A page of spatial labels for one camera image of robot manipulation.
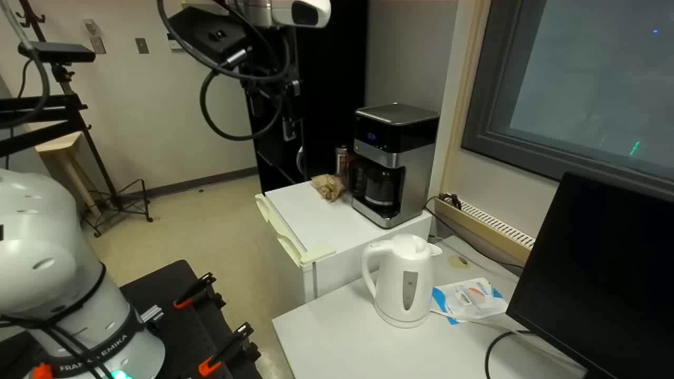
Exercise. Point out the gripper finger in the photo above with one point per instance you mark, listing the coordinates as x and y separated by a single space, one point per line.
255 102
290 121

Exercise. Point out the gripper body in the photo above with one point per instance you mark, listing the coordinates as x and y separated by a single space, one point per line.
266 52

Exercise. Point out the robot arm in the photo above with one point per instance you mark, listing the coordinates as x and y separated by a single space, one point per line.
47 273

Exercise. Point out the glass coffee carafe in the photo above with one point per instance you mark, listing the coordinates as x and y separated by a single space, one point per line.
380 184

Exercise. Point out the coffee machine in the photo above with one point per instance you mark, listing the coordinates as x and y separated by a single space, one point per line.
416 168

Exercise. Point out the black shelf cabinet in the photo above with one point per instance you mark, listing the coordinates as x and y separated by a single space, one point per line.
331 79

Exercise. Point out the metal can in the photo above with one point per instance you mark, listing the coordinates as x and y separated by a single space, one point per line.
342 160

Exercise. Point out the crumpled brown paper bag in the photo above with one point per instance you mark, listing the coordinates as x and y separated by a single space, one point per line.
329 187

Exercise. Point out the white mini fridge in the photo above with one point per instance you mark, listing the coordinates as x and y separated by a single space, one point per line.
337 221

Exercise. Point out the mini fridge door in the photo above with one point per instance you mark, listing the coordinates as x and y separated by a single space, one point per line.
287 247

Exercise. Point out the orange and black clamp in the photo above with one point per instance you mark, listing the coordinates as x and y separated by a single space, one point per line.
196 292
229 350

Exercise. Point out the white electric kettle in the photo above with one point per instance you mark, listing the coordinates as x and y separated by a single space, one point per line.
403 284

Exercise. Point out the wooden stool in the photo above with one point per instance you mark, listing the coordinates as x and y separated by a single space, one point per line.
60 147

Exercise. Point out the baseboard heater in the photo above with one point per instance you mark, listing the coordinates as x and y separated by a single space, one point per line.
489 226

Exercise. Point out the white table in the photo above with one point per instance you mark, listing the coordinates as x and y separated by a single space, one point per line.
358 342

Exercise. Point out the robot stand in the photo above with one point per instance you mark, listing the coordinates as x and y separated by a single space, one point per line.
174 337

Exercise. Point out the white and blue plastic packet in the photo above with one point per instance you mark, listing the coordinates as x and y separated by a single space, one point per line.
468 300

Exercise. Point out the window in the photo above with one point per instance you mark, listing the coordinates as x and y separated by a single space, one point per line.
579 79

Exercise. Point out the black monitor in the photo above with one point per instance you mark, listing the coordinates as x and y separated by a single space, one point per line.
600 273

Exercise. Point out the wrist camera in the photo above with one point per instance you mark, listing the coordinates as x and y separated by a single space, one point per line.
208 31

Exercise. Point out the white wall plate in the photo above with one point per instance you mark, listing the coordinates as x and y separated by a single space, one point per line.
175 43

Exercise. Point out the grey wall plate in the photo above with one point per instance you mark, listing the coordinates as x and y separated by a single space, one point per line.
141 46
97 45

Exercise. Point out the camera on tripod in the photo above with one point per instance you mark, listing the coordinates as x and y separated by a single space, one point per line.
58 52

